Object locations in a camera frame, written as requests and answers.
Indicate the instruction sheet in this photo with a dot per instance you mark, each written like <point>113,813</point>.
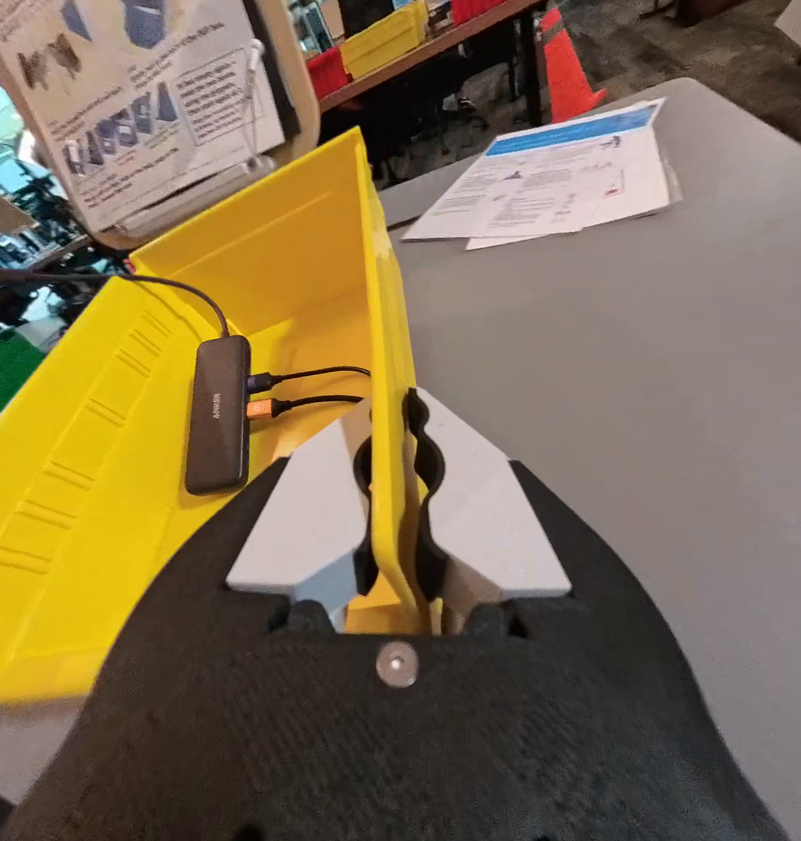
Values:
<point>144,98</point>

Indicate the printed paper sheets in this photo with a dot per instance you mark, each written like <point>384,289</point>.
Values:
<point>558,184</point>

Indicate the small red bin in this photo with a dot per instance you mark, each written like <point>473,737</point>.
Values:
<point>328,72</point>

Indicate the long wooden table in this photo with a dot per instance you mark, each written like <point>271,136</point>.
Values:
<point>440,47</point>

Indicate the grey desk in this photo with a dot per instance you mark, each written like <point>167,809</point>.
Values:
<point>604,394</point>

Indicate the small yellow storage bin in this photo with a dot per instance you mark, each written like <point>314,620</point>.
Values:
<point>380,46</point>

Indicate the wooden document board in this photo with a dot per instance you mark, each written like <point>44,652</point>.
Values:
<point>302,79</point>

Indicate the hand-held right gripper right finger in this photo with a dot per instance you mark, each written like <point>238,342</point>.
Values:
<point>499,532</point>

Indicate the orange traffic cone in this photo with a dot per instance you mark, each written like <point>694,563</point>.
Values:
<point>564,72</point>

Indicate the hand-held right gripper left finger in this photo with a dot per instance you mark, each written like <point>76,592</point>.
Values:
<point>295,532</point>

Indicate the yellow plastic bin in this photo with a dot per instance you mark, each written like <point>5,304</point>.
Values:
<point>111,493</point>

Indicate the large red bin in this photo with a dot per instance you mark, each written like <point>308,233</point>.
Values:
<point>479,10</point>

